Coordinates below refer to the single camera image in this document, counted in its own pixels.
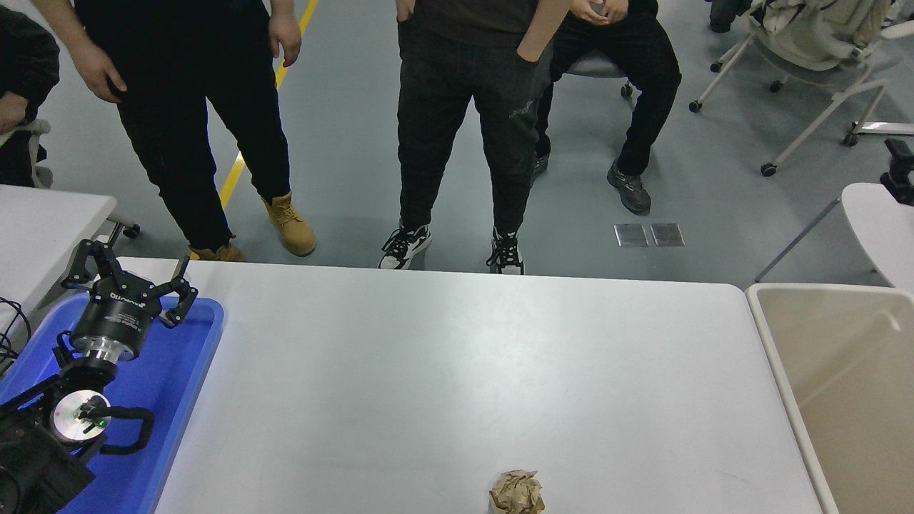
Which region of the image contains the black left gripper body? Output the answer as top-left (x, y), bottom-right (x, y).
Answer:
top-left (71, 281), bottom-right (161, 348)

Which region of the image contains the tan paper ball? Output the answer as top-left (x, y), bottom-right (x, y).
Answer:
top-left (488, 470), bottom-right (546, 514)

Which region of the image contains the person's hand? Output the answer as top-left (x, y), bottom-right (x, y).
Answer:
top-left (0, 93), bottom-right (29, 134)

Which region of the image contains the white chair leg with caster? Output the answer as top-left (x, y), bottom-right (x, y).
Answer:
top-left (104, 213), bottom-right (141, 240)

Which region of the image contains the white rectangular side table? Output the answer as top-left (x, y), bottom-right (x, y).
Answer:
top-left (0, 184), bottom-right (119, 329)

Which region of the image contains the blue plastic tray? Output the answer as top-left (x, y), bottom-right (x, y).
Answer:
top-left (0, 293), bottom-right (226, 514)

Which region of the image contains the chair with pale armrest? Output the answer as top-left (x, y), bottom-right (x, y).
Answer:
top-left (0, 119), bottom-right (53, 190)

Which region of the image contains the cream padded coat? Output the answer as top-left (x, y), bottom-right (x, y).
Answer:
top-left (757, 0), bottom-right (893, 71)

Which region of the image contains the person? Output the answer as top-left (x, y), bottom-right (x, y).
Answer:
top-left (530, 0), bottom-right (683, 216)
top-left (30, 0), bottom-right (318, 262)
top-left (378, 0), bottom-right (572, 276)
top-left (0, 6), bottom-right (61, 188)

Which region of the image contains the large pale bin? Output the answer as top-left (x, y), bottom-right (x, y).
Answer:
top-left (745, 283), bottom-right (914, 514)

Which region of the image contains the grey seat office chair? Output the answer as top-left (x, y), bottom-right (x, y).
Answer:
top-left (566, 51), bottom-right (635, 99)

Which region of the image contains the white frame office chair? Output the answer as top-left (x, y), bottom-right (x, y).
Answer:
top-left (687, 0), bottom-right (914, 178)

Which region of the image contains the black cable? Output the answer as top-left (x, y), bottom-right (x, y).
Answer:
top-left (0, 296), bottom-right (33, 376)

